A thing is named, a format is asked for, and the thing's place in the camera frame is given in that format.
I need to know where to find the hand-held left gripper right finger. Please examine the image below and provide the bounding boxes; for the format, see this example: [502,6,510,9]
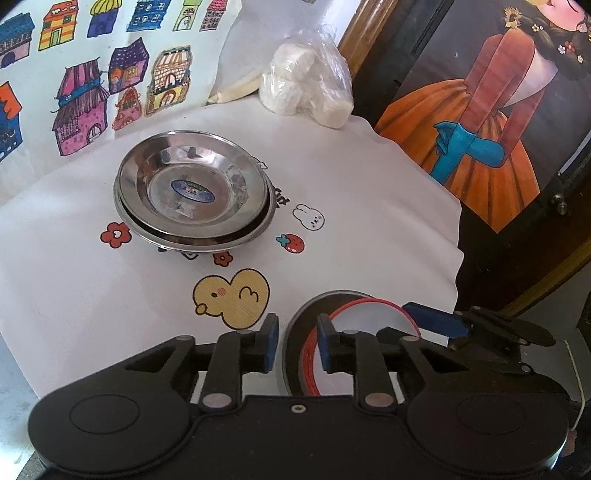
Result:
[316,312,468,414]

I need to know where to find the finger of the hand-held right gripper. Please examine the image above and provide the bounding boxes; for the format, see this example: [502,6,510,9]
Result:
[401,301,557,350]
[450,338,533,376]

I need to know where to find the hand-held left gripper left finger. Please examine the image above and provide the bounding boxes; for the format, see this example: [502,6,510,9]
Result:
[124,313,280,413]

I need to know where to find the small stainless steel bowl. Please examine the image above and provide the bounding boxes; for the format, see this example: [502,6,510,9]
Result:
[283,290,416,398]

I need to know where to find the plain stainless steel plate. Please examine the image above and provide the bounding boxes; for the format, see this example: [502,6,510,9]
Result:
[113,180,275,253]

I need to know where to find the labelled stainless steel plate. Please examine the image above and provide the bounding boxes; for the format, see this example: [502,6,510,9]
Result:
[117,130,269,241]

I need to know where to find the orange dress figure painting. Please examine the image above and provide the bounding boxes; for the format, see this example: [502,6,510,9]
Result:
[374,0,591,234]

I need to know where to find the white printed tablecloth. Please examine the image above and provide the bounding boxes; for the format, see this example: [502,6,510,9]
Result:
[0,104,465,402]

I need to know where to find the rolled cream paper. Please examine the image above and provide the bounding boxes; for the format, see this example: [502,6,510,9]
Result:
[206,69,264,106]

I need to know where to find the clear plastic bag white lumps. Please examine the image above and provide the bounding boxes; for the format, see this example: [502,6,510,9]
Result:
[257,28,354,130]

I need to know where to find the colourful houses drawing poster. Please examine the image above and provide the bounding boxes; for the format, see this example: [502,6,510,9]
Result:
[0,0,243,162]

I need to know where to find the thin cream cord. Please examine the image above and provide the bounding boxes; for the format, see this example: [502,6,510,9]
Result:
[564,340,591,432]

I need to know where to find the wooden frame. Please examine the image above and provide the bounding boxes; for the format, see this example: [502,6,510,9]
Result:
[337,0,400,79]

